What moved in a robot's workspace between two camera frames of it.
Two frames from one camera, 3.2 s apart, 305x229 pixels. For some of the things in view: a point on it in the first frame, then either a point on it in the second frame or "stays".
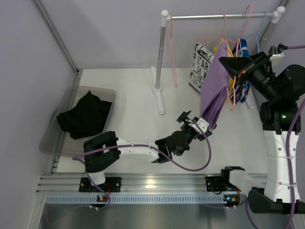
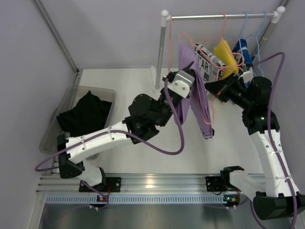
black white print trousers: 202,58 stays
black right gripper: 246,69 -> 227,86
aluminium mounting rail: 137,184 stays
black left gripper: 188,122 -> 172,76
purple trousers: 216,80 -> 197,103
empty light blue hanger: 256,34 stays
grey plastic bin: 58,141 stays
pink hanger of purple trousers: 236,56 -> 219,52
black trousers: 86,119 stays
